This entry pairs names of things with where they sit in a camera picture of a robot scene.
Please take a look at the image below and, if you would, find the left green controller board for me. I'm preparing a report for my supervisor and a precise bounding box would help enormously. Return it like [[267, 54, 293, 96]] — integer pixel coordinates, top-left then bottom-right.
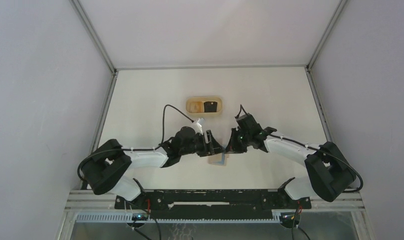
[[132, 213, 149, 222]]

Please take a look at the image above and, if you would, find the back aluminium frame rail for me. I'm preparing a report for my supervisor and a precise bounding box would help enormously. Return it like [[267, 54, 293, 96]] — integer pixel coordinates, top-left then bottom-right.
[[116, 64, 307, 72]]

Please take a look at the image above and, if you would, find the black left camera cable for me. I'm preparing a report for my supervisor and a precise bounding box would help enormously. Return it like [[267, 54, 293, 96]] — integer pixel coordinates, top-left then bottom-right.
[[161, 104, 195, 145]]

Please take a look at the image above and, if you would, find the gold VIP card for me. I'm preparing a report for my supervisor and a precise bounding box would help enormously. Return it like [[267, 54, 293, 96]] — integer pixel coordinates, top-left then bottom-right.
[[188, 101, 204, 113]]

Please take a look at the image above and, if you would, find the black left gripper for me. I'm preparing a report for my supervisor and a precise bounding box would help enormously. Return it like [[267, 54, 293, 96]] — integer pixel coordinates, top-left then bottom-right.
[[180, 130, 225, 157]]

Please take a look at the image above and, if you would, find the white cable duct strip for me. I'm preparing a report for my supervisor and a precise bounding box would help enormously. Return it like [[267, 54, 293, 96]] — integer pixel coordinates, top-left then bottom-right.
[[74, 211, 284, 224]]

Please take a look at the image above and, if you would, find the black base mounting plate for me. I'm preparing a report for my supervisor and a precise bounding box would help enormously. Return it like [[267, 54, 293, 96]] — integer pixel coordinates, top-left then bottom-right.
[[114, 189, 312, 221]]

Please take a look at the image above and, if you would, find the aluminium frame rail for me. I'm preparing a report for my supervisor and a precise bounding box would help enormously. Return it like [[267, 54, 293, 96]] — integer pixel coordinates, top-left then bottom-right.
[[116, 64, 307, 72], [64, 190, 365, 212]]

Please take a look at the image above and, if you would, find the right aluminium frame post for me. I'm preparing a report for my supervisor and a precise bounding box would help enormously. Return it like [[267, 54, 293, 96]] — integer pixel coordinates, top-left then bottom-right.
[[306, 0, 350, 72]]

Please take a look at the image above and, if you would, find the green controller board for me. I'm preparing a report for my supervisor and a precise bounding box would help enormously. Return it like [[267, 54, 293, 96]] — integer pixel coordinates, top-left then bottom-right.
[[280, 214, 300, 223], [132, 213, 149, 222]]

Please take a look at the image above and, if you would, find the black card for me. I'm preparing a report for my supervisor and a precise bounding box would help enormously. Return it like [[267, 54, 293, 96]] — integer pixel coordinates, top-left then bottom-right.
[[203, 101, 218, 113]]

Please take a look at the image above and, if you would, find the aluminium frame post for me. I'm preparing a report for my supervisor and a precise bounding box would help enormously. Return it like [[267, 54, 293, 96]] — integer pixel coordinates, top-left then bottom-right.
[[306, 0, 350, 72], [69, 0, 117, 75]]

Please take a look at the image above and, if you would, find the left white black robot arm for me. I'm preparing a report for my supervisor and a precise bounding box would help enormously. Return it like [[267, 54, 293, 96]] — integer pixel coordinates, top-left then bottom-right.
[[77, 126, 225, 209]]

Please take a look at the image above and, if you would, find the aluminium frame front rail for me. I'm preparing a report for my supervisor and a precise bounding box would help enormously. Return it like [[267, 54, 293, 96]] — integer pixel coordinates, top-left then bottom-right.
[[64, 190, 365, 212]]

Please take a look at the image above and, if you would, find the left aluminium frame post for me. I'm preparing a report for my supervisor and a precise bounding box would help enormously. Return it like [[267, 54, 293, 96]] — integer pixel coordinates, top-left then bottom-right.
[[69, 0, 117, 75]]

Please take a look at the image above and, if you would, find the tan wooden tray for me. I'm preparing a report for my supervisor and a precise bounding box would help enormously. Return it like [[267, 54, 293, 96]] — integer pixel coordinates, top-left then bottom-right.
[[185, 95, 223, 118]]

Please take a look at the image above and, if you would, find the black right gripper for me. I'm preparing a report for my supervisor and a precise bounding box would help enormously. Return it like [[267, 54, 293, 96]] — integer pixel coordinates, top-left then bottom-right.
[[225, 127, 252, 154]]

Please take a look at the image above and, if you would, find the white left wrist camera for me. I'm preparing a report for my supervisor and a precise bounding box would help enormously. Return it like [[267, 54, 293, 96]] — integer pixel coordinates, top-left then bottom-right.
[[191, 118, 205, 135]]

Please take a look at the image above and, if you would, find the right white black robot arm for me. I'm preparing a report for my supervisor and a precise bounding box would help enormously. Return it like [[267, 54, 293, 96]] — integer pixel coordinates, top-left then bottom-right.
[[225, 127, 357, 208]]

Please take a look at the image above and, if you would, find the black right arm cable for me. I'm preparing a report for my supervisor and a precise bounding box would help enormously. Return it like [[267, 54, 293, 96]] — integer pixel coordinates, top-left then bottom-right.
[[235, 104, 365, 194]]

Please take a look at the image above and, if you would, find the right green controller board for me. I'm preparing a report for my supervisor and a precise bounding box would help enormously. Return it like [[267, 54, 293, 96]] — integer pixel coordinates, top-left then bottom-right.
[[280, 214, 300, 223]]

